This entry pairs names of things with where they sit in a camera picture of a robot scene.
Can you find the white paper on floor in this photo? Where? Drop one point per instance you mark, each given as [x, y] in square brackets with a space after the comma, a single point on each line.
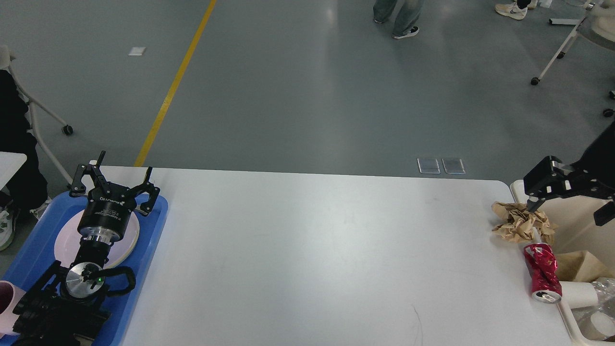
[137, 51]

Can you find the aluminium foil tray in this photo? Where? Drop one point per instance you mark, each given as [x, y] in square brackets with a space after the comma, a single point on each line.
[605, 289]

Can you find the clear floor plate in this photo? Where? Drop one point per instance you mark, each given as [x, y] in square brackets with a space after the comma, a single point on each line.
[428, 165]
[453, 166]

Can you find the white bowl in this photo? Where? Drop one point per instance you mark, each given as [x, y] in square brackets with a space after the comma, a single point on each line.
[578, 294]

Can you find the white wheeled chair right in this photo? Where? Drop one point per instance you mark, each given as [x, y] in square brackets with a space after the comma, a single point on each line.
[597, 27]

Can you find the left clear floor plate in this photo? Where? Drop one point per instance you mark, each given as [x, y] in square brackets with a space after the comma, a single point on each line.
[428, 165]

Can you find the red crumpled wrapper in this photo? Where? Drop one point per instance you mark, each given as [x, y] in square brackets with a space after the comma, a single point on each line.
[541, 262]

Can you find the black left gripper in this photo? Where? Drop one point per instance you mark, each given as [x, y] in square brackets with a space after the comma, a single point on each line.
[106, 216]

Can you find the pink ribbed mug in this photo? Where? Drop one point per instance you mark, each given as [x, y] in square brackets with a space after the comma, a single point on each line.
[10, 295]

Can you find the person in black pants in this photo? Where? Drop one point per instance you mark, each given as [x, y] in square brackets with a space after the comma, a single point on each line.
[27, 189]

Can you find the small brown paper bag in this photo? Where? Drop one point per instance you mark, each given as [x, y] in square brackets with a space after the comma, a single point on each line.
[581, 266]

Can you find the blue plastic tray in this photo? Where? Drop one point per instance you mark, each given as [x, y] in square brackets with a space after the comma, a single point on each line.
[37, 254]

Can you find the white paper cup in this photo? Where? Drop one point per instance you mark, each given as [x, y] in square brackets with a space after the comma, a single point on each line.
[597, 326]

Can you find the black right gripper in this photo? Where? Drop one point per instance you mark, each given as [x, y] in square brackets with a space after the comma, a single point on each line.
[593, 175]

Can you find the person in blue jeans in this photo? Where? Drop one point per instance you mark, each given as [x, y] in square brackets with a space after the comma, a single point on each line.
[404, 23]

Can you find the white plastic bin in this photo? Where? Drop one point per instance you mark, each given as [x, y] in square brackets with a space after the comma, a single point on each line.
[576, 231]

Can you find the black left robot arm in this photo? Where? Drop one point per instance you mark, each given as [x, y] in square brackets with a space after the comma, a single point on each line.
[64, 306]

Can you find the pink plate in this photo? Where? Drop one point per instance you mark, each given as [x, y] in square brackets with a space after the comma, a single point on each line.
[67, 242]

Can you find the brown paper ball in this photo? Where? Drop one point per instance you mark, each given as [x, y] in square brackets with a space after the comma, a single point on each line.
[522, 226]

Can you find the white side table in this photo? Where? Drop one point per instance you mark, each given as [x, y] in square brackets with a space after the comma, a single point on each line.
[10, 163]

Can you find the right clear floor plate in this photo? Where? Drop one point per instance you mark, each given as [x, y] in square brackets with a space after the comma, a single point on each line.
[453, 166]

